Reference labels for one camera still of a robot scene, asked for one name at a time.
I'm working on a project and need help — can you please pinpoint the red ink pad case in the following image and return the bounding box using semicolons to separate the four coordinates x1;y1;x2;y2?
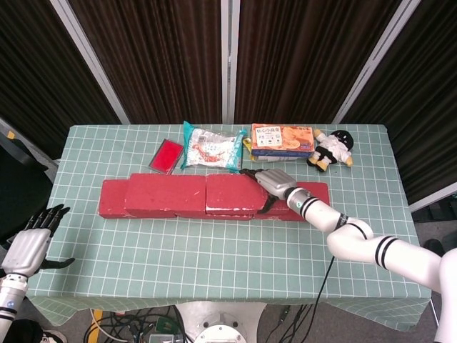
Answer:
149;138;185;176

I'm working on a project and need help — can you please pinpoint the red brick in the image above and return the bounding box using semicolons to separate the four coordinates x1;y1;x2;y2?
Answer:
175;210;256;221
96;179;130;219
253;181;331;223
124;173;208;218
204;173;272;216

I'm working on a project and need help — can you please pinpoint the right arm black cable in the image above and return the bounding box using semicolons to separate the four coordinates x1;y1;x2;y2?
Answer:
308;255;336;343

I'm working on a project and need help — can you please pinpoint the grey frame with yellow sticker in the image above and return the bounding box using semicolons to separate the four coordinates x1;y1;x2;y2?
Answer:
0;117;60;171

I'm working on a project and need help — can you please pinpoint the teal white snack bag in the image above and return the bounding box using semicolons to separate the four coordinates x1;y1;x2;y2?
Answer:
179;120;248;178

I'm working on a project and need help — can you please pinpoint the black white plush doll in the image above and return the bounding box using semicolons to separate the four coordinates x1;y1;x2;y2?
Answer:
306;129;354;173

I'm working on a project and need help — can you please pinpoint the grey partition post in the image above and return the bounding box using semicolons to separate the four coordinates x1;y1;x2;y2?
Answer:
220;0;239;124
408;194;457;212
49;0;131;125
331;0;422;124

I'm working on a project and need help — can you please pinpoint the black white sneaker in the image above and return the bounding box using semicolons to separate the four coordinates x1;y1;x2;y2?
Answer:
39;329;67;343

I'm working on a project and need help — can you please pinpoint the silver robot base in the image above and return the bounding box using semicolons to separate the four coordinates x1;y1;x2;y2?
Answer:
176;302;267;343

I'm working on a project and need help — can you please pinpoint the green checked tablecloth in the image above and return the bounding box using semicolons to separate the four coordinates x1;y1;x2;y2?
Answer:
26;124;433;332

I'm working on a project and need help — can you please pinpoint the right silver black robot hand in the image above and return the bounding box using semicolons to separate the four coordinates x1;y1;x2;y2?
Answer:
238;167;298;215

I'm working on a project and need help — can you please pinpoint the orange blue biscuit box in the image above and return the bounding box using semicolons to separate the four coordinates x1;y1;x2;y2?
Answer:
249;123;317;157

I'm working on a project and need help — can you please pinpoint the black floor cable bundle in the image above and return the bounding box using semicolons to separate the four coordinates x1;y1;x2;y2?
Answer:
84;305;186;343
274;305;315;343

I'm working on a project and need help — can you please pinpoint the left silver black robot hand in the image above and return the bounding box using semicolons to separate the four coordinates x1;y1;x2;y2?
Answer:
1;204;76;277

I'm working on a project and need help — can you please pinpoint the dark brown partition panel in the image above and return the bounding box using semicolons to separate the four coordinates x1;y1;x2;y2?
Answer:
342;0;457;204
235;0;406;125
67;0;224;125
0;0;121;160

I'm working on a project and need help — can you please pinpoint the grey power box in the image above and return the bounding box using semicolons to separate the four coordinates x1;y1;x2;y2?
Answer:
148;332;179;343

